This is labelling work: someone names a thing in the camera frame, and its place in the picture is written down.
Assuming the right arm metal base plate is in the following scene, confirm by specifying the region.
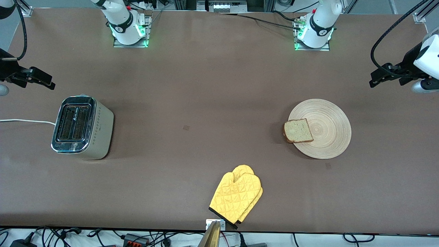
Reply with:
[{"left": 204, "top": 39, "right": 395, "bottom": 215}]
[{"left": 113, "top": 15, "right": 152, "bottom": 48}]

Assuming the gold aluminium profile bar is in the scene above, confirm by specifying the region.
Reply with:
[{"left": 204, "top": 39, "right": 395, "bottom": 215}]
[{"left": 198, "top": 221, "right": 221, "bottom": 247}]

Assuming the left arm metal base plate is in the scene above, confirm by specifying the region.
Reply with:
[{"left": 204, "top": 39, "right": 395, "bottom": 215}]
[{"left": 294, "top": 17, "right": 330, "bottom": 51}]

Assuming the short black table cable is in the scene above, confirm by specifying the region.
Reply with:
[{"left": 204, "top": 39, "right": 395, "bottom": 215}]
[{"left": 272, "top": 10, "right": 299, "bottom": 22}]

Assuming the white toaster power cord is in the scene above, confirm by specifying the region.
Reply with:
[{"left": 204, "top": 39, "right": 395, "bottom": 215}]
[{"left": 0, "top": 119, "right": 56, "bottom": 126}]

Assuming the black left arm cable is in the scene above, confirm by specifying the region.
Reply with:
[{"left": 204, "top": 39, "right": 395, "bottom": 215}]
[{"left": 370, "top": 0, "right": 431, "bottom": 78}]

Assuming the brown bread slice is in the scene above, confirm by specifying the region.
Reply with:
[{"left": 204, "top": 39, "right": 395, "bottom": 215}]
[{"left": 283, "top": 119, "right": 314, "bottom": 144}]

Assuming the aluminium corner bracket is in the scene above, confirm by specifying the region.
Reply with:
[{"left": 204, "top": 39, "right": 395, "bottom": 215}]
[
  {"left": 14, "top": 0, "right": 33, "bottom": 17},
  {"left": 413, "top": 0, "right": 439, "bottom": 24}
]

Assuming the yellow quilted oven mitt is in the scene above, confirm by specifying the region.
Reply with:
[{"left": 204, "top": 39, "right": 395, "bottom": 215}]
[
  {"left": 233, "top": 165, "right": 263, "bottom": 225},
  {"left": 209, "top": 172, "right": 262, "bottom": 230}
]

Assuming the beige chrome two-slot toaster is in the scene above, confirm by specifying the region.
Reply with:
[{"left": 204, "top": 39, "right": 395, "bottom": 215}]
[{"left": 51, "top": 94, "right": 115, "bottom": 161}]

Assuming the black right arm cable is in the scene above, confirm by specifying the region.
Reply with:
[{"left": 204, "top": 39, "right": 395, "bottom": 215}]
[{"left": 0, "top": 0, "right": 28, "bottom": 61}]

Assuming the white power strip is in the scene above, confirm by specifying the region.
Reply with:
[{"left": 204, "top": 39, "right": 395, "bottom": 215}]
[{"left": 207, "top": 1, "right": 247, "bottom": 13}]

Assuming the red and black connector block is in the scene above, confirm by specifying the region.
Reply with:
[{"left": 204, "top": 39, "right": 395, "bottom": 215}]
[{"left": 123, "top": 234, "right": 149, "bottom": 247}]

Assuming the round wooden plate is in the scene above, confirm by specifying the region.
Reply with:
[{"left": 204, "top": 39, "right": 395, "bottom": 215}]
[{"left": 287, "top": 99, "right": 352, "bottom": 160}]

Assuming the long black table cable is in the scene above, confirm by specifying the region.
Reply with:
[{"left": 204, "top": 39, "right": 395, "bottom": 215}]
[{"left": 219, "top": 13, "right": 302, "bottom": 30}]

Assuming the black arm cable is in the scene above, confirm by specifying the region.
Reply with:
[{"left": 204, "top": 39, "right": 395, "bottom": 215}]
[
  {"left": 0, "top": 0, "right": 28, "bottom": 61},
  {"left": 370, "top": 0, "right": 431, "bottom": 78}
]

